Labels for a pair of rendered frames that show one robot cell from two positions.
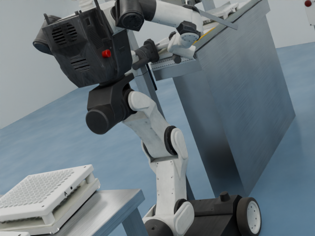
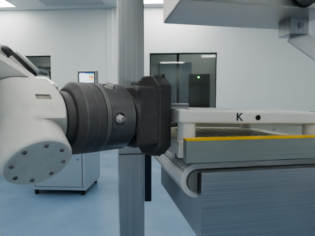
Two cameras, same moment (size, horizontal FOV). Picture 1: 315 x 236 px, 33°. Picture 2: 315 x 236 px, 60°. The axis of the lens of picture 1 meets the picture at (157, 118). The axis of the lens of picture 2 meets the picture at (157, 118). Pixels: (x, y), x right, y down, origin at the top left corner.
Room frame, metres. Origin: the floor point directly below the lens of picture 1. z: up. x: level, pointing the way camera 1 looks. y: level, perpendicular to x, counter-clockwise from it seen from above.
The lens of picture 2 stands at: (2.40, -0.53, 1.01)
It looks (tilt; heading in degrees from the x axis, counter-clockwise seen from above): 3 degrees down; 46
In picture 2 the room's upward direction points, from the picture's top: straight up
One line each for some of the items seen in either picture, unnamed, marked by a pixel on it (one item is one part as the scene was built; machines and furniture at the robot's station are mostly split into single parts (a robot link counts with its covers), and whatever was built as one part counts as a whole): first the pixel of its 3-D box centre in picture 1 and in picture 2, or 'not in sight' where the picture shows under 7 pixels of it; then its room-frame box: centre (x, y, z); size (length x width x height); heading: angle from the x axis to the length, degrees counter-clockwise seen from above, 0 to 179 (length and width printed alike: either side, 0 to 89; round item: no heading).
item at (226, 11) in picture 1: (214, 13); not in sight; (3.36, -0.56, 0.99); 0.25 x 0.24 x 0.02; 57
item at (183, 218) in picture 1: (168, 219); not in sight; (2.33, 0.12, 0.28); 0.21 x 0.20 x 0.13; 147
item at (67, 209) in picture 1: (43, 208); not in sight; (1.42, 0.39, 0.88); 0.24 x 0.24 x 0.02; 60
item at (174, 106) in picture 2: not in sight; (172, 103); (2.73, -0.22, 1.01); 0.06 x 0.03 x 0.02; 179
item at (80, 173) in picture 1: (36, 193); not in sight; (1.42, 0.39, 0.93); 0.25 x 0.24 x 0.02; 60
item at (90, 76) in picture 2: not in sight; (87, 96); (4.08, 2.43, 1.07); 0.23 x 0.10 x 0.62; 132
